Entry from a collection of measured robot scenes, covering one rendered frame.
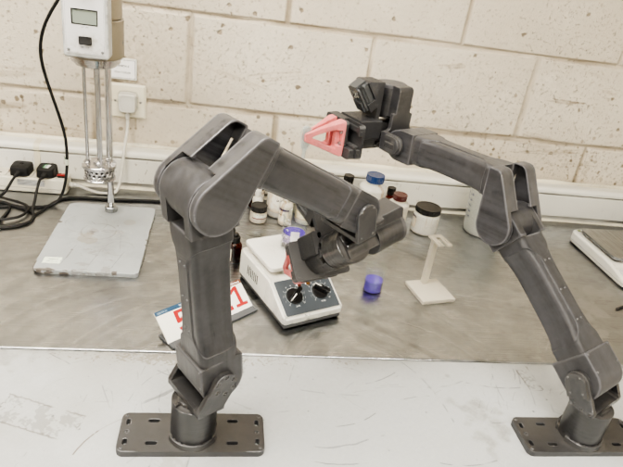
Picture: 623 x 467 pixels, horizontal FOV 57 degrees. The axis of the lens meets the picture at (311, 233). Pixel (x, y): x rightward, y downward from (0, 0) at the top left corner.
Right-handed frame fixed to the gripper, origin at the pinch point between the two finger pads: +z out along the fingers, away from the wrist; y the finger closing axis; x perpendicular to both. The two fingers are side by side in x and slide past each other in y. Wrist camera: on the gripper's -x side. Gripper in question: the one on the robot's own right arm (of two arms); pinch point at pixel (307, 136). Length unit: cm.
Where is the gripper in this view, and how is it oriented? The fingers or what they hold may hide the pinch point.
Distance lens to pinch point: 106.2
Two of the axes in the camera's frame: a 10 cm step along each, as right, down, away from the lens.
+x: -1.2, 8.9, 4.4
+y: 5.0, 4.4, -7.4
